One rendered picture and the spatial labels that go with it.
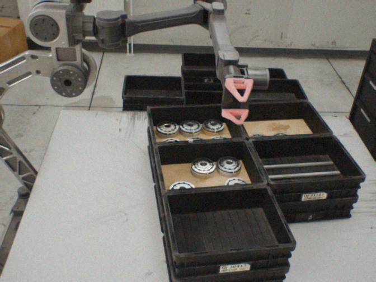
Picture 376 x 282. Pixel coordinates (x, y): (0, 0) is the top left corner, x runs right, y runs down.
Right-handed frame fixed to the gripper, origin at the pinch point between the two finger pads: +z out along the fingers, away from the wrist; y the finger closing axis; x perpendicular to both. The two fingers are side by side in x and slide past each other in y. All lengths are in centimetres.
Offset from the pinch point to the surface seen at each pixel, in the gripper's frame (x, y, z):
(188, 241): 8, 62, -16
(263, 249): -15, 52, -3
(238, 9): -63, 93, -357
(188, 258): 9, 53, 0
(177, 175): 11, 62, -51
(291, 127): -46, 61, -88
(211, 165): -4, 59, -55
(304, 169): -44, 62, -56
